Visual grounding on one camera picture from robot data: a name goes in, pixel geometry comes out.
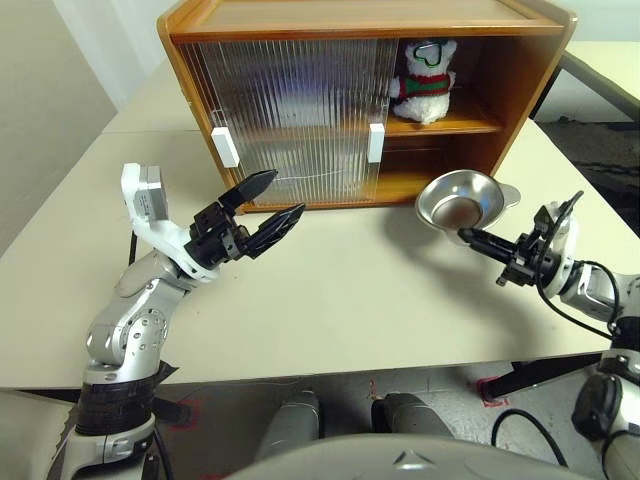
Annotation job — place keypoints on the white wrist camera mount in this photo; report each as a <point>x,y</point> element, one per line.
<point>160,235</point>
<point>567,250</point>

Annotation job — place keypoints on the beige side table dark frame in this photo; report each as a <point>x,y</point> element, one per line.
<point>615,60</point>

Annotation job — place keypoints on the white plush bear red sweater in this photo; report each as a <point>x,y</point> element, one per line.
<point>425,100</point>

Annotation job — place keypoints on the grey robot leg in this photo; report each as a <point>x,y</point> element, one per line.
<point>292,425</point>
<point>410,415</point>

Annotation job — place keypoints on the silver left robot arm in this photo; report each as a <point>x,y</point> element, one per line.
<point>130,330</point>

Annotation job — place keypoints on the wooden cabinet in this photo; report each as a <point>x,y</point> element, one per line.
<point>525,100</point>

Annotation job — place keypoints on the black table leg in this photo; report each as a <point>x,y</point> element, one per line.
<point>540,377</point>
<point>172,410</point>

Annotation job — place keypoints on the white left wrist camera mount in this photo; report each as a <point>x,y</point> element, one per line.
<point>160,235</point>

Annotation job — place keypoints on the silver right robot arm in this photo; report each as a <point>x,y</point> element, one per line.
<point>590,287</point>

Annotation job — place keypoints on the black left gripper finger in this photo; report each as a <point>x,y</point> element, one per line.
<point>275,227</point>
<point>250,190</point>

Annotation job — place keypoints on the silver metal bowl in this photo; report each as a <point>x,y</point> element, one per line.
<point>450,200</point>

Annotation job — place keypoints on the grey left robot leg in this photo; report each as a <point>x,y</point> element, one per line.
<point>292,425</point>

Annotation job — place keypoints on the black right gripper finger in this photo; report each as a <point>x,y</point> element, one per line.
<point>495,251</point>
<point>487,238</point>

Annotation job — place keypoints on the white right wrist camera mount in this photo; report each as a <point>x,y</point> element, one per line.
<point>567,250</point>

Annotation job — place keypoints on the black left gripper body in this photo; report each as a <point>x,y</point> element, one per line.
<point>217,240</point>

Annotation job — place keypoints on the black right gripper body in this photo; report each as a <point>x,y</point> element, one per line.
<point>530,262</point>

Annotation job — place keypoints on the ribbed clear sliding door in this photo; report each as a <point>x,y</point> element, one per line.
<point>223,147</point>
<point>195,90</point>

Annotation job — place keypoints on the grey right robot leg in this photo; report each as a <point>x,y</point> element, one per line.
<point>410,415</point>

